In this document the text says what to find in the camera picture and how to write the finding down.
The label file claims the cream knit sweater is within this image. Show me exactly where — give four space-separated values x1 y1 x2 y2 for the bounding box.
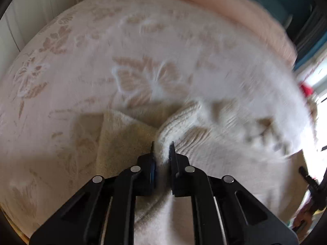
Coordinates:
96 99 318 245

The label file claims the pink blanket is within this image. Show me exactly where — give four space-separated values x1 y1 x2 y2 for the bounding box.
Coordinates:
106 0 298 67

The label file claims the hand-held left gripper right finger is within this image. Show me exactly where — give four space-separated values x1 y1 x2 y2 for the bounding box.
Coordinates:
169 141 299 245

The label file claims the person's right hand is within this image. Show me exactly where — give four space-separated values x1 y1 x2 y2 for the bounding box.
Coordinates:
292 202 315 231

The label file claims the white floral bed blanket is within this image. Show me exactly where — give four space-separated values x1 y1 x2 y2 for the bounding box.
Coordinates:
0 0 311 239

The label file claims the red object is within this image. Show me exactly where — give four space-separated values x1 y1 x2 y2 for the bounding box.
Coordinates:
299 82 314 98

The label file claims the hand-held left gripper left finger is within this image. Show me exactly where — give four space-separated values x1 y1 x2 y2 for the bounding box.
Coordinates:
29 141 157 245

